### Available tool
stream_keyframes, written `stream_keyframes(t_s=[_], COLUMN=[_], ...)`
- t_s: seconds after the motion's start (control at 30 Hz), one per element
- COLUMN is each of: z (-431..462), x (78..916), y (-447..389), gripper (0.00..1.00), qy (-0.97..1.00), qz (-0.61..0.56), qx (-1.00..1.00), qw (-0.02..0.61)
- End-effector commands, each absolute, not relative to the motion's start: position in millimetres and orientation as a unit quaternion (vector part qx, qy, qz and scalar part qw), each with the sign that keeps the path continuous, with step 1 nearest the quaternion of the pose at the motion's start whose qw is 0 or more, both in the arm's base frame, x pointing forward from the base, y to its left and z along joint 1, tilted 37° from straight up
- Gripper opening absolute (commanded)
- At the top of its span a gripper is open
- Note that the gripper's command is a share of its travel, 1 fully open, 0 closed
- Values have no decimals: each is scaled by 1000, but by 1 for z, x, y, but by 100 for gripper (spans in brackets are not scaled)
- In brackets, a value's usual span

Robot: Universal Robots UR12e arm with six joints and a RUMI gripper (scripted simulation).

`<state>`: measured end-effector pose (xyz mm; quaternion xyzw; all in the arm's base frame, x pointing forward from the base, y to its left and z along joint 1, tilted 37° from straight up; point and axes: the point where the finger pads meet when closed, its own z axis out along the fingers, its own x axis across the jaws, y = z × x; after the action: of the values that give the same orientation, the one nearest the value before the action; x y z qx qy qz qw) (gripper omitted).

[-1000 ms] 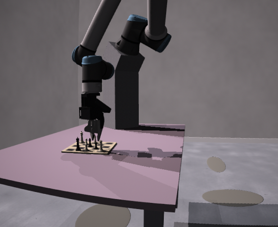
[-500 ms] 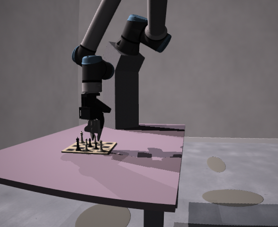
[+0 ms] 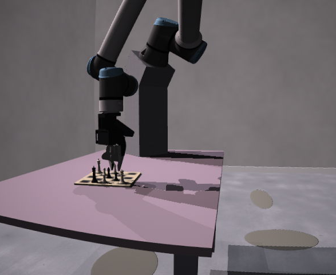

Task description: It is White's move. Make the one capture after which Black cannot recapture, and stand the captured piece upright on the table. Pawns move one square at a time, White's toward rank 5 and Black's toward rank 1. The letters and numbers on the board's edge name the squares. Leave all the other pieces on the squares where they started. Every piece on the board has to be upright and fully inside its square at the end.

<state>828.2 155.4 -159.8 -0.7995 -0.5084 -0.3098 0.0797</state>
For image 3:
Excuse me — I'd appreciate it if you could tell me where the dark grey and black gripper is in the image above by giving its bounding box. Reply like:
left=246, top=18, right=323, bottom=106
left=96, top=113, right=126, bottom=171

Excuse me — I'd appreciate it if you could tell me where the black and cream chessboard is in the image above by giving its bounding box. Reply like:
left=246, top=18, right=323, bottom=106
left=74, top=171, right=141, bottom=187

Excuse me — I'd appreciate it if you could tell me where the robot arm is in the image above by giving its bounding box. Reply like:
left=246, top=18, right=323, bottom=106
left=86, top=0, right=207, bottom=113

